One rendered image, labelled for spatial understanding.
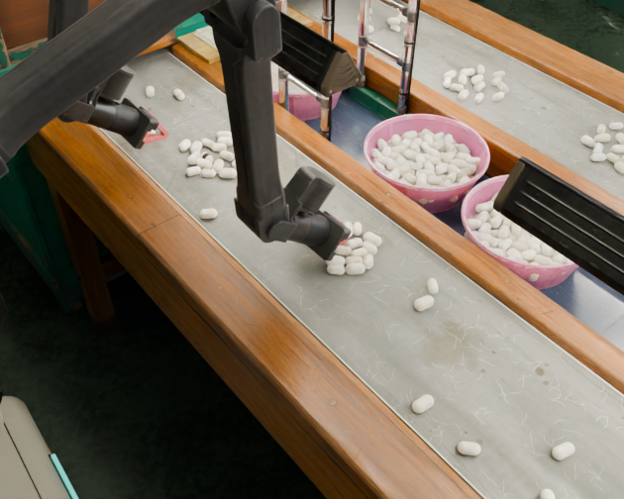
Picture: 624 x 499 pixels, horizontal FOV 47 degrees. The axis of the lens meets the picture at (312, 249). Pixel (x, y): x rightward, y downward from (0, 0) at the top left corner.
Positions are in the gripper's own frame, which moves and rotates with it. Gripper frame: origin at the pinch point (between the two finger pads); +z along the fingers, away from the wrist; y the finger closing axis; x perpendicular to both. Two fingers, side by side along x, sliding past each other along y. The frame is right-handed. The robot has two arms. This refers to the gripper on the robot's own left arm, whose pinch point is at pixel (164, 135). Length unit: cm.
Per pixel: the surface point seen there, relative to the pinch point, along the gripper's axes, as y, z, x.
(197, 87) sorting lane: 21.7, 21.0, -8.0
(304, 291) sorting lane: -46.8, 4.2, 5.6
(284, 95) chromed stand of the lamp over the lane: -0.2, 25.3, -18.2
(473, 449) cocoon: -87, 2, 5
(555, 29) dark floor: 64, 239, -98
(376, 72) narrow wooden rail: -3, 47, -33
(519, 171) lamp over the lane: -73, -8, -31
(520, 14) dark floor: 84, 239, -98
